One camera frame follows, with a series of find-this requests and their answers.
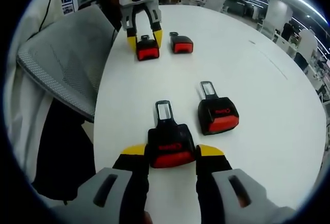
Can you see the black seat belt buckle tongue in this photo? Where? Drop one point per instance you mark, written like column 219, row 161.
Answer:
column 170, row 141
column 182, row 44
column 219, row 116
column 147, row 50

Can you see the grey mesh office chair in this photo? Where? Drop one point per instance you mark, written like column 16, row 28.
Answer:
column 64, row 59

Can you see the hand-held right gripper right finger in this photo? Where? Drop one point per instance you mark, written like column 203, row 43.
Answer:
column 227, row 193

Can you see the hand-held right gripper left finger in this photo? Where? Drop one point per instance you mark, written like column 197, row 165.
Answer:
column 121, row 190

